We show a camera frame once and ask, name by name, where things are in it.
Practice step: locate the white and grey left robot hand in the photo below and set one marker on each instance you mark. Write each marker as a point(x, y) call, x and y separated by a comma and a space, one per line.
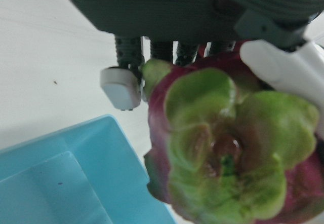
point(157, 6)

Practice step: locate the pink dragon fruit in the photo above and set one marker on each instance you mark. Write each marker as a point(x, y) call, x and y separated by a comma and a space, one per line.
point(227, 145)

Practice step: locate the light blue plastic bin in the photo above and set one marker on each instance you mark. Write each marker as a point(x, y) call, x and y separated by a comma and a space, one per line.
point(63, 178)

